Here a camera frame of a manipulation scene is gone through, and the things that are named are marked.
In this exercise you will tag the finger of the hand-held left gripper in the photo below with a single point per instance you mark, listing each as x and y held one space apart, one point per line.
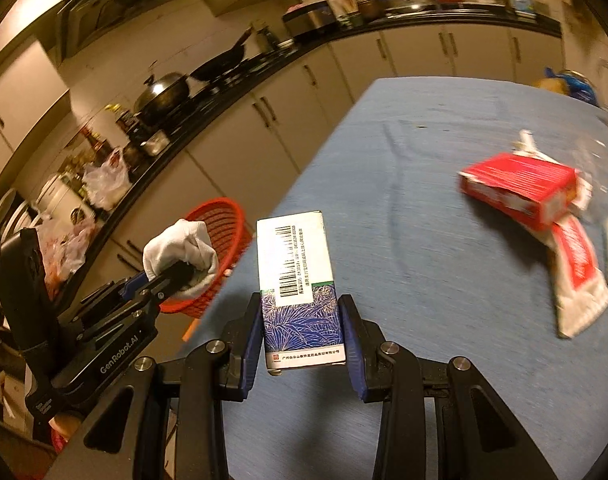
134 284
169 280

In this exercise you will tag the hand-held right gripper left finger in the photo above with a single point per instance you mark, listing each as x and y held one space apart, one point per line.
251 340

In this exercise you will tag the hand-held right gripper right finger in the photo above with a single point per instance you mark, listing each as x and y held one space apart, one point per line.
354 355

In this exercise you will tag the white tissue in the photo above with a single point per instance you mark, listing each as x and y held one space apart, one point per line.
179 240

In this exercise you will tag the red plastic mesh basket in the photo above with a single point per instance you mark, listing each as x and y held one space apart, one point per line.
226 225

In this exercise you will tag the white blue patterned box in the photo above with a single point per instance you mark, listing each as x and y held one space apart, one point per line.
294 260

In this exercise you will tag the red cardboard carton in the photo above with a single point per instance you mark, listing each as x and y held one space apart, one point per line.
514 180

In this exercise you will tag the red white packet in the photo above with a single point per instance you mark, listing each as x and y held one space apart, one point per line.
579 270

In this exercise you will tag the orange stool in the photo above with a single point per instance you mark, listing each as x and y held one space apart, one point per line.
189 331

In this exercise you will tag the pinkish plastic bag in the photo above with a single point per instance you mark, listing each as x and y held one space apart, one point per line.
69 245

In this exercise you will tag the white red printed plastic bag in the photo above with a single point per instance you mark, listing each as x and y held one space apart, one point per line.
106 182

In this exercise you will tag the white electric cooker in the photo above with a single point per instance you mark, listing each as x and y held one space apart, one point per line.
59 195

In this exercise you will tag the small steel container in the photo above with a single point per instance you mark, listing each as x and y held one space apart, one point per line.
154 144

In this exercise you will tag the dark sauce bottle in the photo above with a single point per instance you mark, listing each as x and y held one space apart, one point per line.
95 147

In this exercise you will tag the blue tablecloth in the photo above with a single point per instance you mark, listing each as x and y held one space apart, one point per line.
409 210

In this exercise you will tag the beige kitchen base cabinets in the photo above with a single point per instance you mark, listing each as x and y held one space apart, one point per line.
234 135

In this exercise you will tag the yellow capped oil bottle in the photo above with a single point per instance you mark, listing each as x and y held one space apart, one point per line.
120 119

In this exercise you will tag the lidded steel wok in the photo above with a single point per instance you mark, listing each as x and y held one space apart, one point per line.
161 95

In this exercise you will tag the black frying pan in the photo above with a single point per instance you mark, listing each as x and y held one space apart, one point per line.
219 62

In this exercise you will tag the black gas stove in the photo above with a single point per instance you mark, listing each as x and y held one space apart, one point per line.
266 62

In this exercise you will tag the steel electric kettle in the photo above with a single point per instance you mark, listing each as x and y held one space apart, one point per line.
266 37

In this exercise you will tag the range hood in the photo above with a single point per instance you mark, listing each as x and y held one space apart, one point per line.
109 15

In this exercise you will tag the steel toaster oven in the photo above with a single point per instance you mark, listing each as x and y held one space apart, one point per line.
306 20

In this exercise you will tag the dark jar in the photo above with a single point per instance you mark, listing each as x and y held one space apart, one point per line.
370 9

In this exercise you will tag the blue yellow snack bag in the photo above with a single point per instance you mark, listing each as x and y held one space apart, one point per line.
569 85

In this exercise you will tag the steel pot glass lid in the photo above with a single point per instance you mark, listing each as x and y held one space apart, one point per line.
409 5

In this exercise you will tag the beige wall cabinets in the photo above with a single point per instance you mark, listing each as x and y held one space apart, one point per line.
19 85

